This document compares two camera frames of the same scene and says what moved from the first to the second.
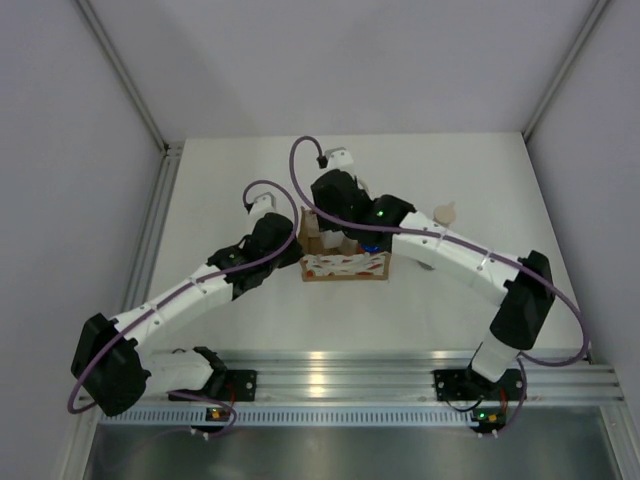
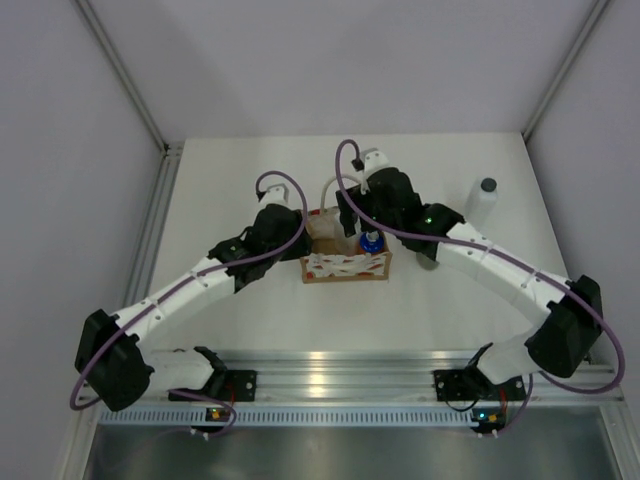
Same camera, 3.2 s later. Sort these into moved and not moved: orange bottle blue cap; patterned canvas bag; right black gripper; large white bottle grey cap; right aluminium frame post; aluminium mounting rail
Moved: right black gripper; large white bottle grey cap
Not moved: aluminium mounting rail; right aluminium frame post; patterned canvas bag; orange bottle blue cap
